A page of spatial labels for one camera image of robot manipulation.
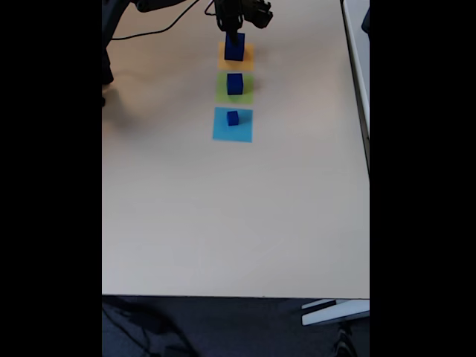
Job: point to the dark blue object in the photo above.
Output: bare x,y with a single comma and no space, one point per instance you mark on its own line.
366,20

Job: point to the white neighbouring table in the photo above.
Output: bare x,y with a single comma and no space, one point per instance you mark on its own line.
357,74

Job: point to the green paper square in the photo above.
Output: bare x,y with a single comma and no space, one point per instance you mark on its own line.
221,97

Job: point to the light blue paper square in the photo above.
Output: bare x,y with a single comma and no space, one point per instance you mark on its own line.
223,134

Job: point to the small blue cube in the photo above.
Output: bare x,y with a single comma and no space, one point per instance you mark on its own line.
232,119

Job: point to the large blue cube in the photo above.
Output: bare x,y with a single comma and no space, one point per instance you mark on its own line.
234,52

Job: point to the medium blue cube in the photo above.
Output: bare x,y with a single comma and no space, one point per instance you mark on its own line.
234,85

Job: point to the white table foot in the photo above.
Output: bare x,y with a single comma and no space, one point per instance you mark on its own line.
334,314

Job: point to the orange paper square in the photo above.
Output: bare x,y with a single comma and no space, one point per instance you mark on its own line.
221,64

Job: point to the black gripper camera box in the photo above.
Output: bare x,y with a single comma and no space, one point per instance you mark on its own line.
260,13

